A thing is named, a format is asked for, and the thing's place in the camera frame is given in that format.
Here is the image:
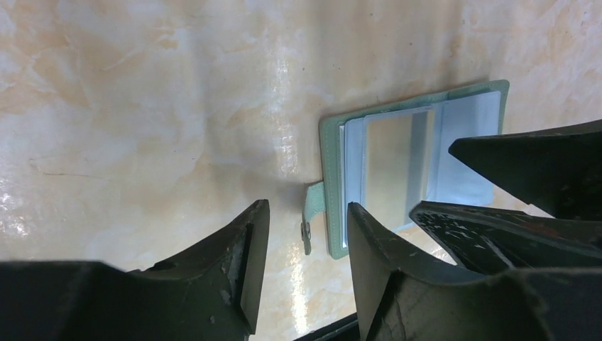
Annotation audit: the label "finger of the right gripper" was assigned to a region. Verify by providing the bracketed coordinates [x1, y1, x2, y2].
[409, 201, 601, 274]
[449, 120, 601, 220]

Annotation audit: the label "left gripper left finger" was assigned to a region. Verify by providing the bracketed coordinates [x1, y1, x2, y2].
[1, 200, 270, 340]

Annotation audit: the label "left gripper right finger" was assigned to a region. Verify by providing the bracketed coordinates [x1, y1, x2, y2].
[347, 202, 601, 340]

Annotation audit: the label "green card holder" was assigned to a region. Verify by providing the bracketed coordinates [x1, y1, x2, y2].
[302, 80, 510, 259]

